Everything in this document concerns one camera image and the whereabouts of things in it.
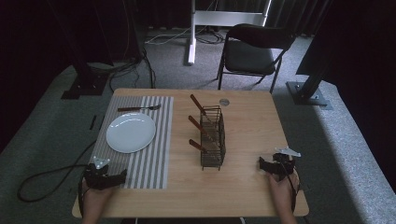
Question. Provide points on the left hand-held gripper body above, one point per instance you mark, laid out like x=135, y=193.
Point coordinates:
x=95, y=178

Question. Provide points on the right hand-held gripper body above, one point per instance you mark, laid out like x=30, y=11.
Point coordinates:
x=285, y=164

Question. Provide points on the white round plate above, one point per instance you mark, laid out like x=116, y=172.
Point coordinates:
x=130, y=132

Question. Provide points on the grey striped placemat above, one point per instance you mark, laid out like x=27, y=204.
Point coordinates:
x=155, y=149

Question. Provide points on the short black strip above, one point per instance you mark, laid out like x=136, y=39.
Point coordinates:
x=92, y=122
x=101, y=120

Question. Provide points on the round metal table cap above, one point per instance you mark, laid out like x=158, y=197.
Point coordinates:
x=224, y=102

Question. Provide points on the black folding chair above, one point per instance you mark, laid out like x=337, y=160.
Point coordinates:
x=249, y=56

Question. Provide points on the white metal stand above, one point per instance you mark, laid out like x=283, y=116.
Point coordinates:
x=218, y=18

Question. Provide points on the black stand with base plate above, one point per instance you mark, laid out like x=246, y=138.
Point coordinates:
x=84, y=77
x=308, y=90

